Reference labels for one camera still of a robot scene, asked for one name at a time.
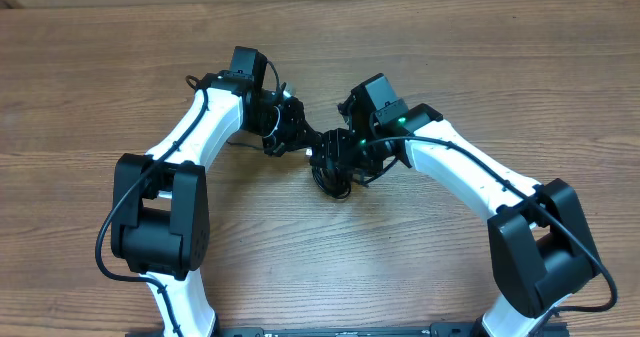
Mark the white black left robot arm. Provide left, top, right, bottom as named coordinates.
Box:
left=95, top=70, right=311, bottom=336

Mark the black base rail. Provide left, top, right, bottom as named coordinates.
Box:
left=124, top=320, right=569, bottom=337

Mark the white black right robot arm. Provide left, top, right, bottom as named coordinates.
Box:
left=308, top=96, right=602, bottom=336

